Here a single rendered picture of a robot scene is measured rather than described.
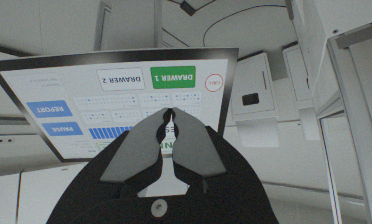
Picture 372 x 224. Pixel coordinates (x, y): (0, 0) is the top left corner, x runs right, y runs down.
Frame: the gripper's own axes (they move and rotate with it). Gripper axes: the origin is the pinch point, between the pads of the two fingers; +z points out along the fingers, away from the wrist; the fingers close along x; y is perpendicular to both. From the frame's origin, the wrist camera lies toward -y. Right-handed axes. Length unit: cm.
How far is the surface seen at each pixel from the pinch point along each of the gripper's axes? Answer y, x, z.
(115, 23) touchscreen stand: -12.1, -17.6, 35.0
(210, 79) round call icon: 1.1, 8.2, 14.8
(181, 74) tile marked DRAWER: -0.2, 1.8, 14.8
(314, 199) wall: 265, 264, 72
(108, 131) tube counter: 14.0, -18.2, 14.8
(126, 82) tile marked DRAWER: 1.0, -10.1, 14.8
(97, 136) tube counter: 15.5, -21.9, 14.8
